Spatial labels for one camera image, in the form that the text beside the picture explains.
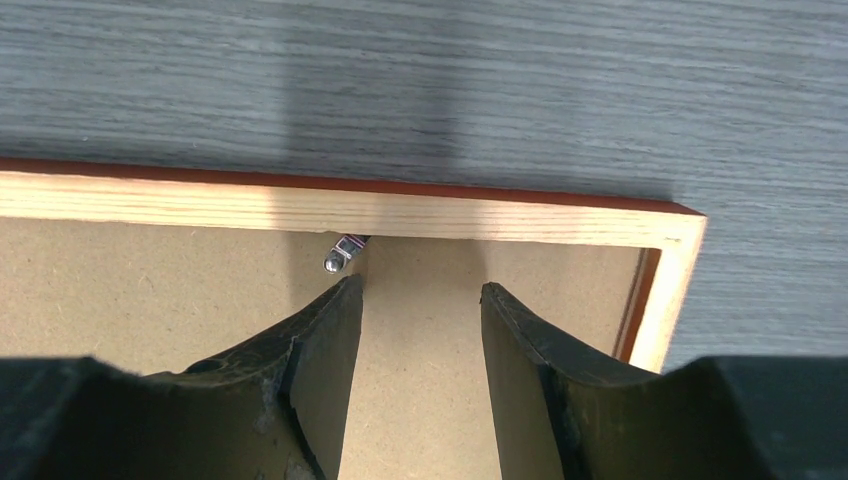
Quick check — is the orange wooden picture frame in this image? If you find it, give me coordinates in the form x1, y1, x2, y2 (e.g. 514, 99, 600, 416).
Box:
1, 158, 708, 372

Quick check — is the brown cardboard backing board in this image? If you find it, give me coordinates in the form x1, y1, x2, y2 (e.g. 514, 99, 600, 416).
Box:
1, 219, 642, 479

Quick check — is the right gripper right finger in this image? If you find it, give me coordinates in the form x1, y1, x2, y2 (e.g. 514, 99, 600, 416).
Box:
480, 283, 847, 479

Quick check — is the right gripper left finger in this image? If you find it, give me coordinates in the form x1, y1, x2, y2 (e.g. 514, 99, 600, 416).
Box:
1, 275, 363, 479

